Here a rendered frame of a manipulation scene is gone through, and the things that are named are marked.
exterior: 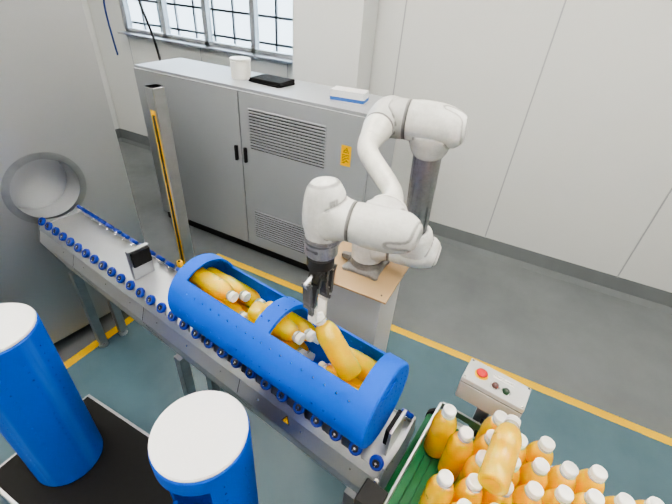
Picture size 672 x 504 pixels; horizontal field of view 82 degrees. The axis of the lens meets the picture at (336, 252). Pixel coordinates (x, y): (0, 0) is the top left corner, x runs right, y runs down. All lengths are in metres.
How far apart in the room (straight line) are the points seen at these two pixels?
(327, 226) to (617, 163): 3.11
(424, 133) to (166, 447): 1.21
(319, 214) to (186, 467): 0.77
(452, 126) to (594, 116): 2.43
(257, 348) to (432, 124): 0.90
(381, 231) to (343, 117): 1.85
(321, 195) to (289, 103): 2.01
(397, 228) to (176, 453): 0.87
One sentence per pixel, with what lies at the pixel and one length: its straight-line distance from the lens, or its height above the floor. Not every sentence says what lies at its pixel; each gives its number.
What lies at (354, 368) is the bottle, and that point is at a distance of 1.21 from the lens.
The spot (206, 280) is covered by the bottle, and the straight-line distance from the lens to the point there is 1.51.
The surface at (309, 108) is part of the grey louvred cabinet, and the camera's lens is 2.79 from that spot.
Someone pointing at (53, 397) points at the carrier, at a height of 0.70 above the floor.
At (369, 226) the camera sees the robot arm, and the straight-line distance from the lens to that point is 0.88.
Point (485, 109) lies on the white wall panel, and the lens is 3.70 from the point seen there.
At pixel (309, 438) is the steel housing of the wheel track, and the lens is 1.44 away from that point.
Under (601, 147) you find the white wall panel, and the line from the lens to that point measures 3.74.
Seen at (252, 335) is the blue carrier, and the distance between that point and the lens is 1.31.
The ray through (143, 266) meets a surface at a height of 0.98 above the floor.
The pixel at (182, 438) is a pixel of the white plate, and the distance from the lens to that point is 1.31.
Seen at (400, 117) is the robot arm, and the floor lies 1.79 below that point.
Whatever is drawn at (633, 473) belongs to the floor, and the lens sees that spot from 2.99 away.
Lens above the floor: 2.14
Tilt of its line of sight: 35 degrees down
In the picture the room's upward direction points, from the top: 5 degrees clockwise
